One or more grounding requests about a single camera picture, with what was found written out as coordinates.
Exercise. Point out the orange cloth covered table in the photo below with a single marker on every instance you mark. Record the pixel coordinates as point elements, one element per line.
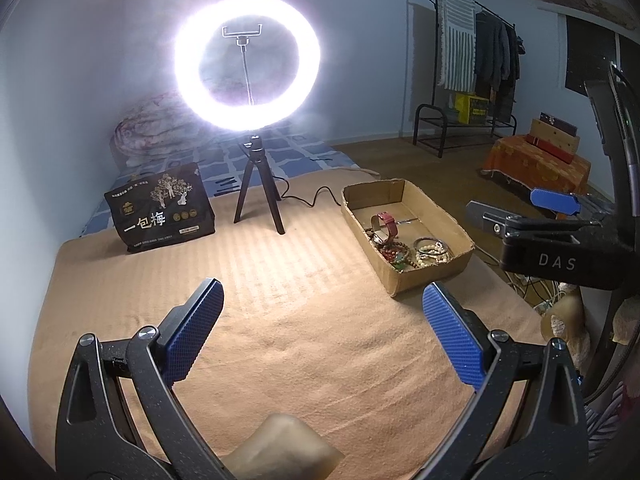
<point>530,165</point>

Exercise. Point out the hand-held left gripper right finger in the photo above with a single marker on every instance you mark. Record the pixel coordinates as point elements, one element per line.
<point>452,335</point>

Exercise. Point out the striped hanging towel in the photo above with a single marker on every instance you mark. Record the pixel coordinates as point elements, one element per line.
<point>455,35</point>

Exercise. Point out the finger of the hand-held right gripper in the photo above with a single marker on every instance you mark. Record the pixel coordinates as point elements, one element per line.
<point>555,201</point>
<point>482,215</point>

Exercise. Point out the person's right hand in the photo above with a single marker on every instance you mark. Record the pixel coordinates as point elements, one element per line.
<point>562,320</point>

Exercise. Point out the folded patterned quilt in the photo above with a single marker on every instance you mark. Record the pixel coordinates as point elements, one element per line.
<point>145,130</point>

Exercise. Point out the black clothes rack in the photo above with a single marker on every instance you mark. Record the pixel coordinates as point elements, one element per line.
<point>435,35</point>

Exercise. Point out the dark window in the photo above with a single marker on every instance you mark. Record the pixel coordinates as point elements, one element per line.
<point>590,55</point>

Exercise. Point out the black metal shoe rack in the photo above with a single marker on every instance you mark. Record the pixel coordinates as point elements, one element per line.
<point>435,110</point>

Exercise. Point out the blue patterned bed sheet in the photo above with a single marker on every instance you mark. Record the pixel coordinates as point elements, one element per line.
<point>300,160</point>

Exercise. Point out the red flat box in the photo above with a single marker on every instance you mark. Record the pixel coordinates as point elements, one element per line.
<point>547,150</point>

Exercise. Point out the dark metal bangle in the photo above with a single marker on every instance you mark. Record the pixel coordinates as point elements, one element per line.
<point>415,244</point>

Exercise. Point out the dark hanging clothes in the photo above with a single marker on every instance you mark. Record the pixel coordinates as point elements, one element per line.
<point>495,60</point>

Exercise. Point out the black printed bag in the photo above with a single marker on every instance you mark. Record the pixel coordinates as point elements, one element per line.
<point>160,210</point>

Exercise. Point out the tan striped blanket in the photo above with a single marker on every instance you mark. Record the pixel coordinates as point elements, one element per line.
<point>250,270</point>

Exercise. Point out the black tripod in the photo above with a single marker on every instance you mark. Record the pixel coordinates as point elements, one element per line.
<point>260,180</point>

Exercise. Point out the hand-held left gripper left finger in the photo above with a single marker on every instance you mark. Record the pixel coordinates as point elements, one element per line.
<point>192,330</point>

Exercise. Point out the person's left hand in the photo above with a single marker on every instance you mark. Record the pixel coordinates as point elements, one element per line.
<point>285,447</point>

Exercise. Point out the yellow box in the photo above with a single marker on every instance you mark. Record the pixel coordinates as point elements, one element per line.
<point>470,109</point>

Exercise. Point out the phone holder clamp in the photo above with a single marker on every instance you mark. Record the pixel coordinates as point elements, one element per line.
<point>243,35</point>

